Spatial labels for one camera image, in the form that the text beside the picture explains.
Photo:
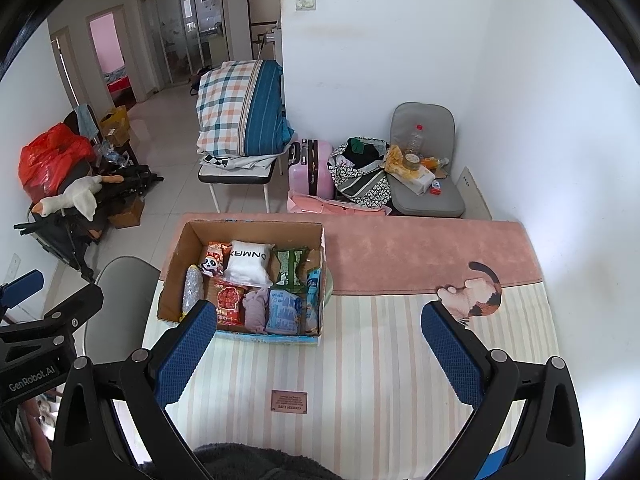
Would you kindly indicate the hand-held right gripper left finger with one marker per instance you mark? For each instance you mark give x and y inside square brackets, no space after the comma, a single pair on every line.
[182,355]

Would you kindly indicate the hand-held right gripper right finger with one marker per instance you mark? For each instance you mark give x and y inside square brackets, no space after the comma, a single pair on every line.
[450,355]

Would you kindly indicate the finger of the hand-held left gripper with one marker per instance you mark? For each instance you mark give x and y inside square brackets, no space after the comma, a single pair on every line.
[22,285]
[75,312]

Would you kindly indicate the glittery grey pencil pouch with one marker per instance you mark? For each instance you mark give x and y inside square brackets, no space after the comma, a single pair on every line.
[192,290]

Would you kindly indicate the red snack packet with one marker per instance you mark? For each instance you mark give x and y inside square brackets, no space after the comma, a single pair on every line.
[230,303]

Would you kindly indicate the panda print snack packet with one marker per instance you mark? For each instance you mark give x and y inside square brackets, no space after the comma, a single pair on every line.
[212,263]

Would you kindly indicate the blue tissue pack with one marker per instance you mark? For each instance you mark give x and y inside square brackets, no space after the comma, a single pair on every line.
[283,311]

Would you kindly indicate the white pillow pack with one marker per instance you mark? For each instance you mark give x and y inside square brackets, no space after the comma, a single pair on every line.
[247,265]

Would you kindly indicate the green snack packet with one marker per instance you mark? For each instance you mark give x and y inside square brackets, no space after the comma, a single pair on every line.
[290,268]

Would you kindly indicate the blue long snack packet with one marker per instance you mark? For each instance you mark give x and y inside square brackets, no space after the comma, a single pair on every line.
[312,305]

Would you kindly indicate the grey round chair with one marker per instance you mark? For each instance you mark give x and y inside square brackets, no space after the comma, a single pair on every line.
[125,290]

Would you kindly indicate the cat-shaped figure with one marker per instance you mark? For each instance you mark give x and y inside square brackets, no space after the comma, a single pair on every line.
[475,292]

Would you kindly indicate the striped table mat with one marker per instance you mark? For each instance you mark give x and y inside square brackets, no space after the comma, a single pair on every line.
[360,385]

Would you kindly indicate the white goose plush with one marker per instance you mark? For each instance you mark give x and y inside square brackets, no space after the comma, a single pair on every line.
[80,197]

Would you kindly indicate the small brown cardboard box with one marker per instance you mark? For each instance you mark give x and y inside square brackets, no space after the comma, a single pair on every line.
[127,215]

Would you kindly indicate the pink table mat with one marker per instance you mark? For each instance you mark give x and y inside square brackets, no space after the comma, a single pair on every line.
[400,250]

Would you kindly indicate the person's dark fleece clothing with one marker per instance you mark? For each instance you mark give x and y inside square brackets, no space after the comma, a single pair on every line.
[240,462]

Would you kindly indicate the red plastic bag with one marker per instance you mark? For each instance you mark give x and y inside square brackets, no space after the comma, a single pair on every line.
[50,160]

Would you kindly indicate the black folded stroller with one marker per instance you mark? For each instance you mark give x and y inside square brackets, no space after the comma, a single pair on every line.
[125,182]

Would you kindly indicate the white leaning board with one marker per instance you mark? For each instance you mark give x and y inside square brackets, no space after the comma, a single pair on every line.
[475,195]

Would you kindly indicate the small red box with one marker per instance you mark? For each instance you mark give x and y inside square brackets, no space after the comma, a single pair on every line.
[435,187]

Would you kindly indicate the light blue towel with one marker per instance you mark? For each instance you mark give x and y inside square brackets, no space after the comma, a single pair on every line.
[86,121]

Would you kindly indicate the white tissue box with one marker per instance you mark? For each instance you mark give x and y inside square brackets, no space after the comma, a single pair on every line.
[415,180]

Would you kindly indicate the white metal bench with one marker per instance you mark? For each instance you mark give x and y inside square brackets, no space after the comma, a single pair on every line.
[235,172]

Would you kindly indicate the patterned tote bag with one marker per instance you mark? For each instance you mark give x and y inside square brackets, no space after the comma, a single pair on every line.
[362,185]

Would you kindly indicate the orange drink bottle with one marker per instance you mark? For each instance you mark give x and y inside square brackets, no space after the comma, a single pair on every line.
[434,162]

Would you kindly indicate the pink bag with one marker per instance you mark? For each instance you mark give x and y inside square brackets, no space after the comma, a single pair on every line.
[320,206]

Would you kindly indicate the brown tape roll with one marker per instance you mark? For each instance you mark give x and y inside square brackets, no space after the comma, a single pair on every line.
[411,160]

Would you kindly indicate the yellow plastic bag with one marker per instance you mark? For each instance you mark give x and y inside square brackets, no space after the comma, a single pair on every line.
[394,159]

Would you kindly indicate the clear plastic bottle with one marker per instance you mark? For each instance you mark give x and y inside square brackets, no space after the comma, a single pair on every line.
[415,140]

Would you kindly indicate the pink suitcase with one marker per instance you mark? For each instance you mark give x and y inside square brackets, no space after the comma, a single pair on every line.
[322,170]

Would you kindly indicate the grey cushioned chair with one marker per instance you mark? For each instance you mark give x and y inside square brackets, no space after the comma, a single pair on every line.
[430,115]

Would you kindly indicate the plaid folded quilt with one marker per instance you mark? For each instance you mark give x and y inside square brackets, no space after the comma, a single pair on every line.
[235,105]

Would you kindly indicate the glass sliding door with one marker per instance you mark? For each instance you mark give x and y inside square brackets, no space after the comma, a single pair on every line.
[180,35]

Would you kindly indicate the white wall switch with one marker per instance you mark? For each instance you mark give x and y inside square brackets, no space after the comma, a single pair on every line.
[305,1]

